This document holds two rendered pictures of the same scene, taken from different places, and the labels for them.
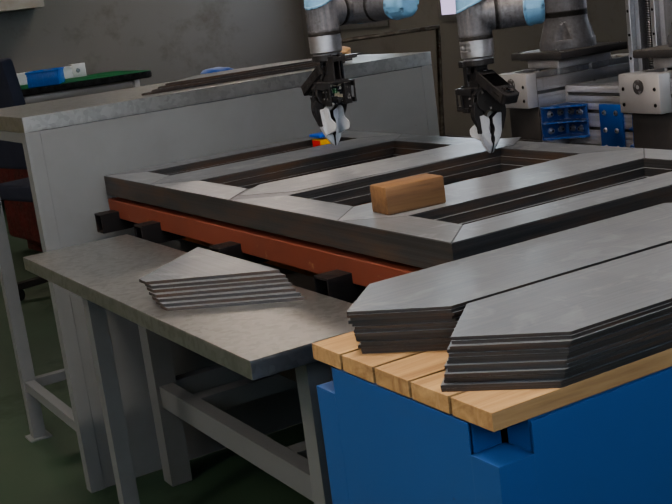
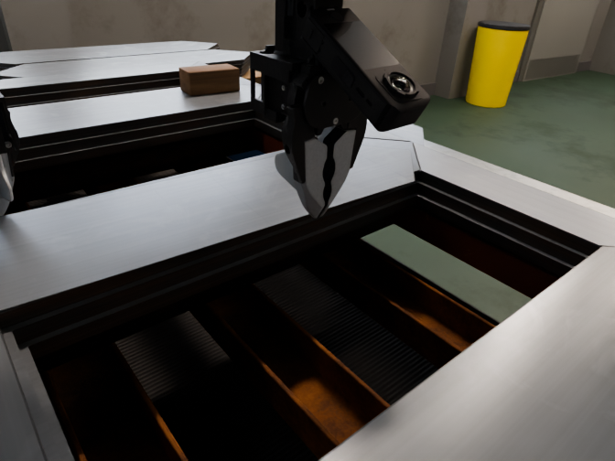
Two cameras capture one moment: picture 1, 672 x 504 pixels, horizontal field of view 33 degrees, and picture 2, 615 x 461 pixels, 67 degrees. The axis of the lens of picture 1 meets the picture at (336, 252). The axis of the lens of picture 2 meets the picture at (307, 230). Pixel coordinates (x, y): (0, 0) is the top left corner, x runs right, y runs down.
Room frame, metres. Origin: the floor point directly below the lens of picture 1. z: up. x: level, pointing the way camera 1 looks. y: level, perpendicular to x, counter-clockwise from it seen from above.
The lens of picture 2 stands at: (3.08, -0.12, 1.13)
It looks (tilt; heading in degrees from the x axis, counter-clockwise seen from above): 31 degrees down; 168
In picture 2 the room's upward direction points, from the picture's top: 3 degrees clockwise
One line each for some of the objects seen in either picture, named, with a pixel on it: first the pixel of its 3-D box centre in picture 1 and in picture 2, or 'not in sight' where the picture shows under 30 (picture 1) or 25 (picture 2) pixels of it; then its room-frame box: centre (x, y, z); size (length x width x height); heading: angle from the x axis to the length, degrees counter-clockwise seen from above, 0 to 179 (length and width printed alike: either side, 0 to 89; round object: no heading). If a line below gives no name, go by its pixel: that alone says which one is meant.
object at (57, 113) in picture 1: (203, 88); not in sight; (3.55, 0.34, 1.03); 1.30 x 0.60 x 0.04; 119
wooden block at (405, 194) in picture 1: (407, 193); (210, 79); (2.00, -0.14, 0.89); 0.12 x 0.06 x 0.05; 114
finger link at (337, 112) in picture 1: (342, 124); (296, 172); (2.68, -0.05, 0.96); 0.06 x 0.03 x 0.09; 30
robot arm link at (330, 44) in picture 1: (326, 45); not in sight; (2.68, -0.04, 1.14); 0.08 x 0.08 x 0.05
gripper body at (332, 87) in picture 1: (331, 80); (310, 54); (2.67, -0.04, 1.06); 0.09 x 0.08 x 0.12; 30
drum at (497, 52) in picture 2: not in sight; (494, 64); (-1.06, 2.44, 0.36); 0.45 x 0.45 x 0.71
